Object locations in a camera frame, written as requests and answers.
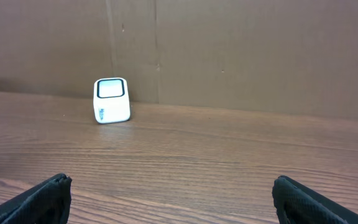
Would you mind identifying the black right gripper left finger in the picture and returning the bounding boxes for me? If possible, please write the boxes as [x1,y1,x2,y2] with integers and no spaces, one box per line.
[0,173,72,224]

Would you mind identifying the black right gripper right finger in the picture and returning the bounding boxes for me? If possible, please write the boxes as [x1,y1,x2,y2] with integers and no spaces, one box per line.
[272,175,358,224]

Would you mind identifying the white barcode scanner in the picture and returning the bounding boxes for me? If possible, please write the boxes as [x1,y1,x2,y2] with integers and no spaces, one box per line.
[93,77,131,124]

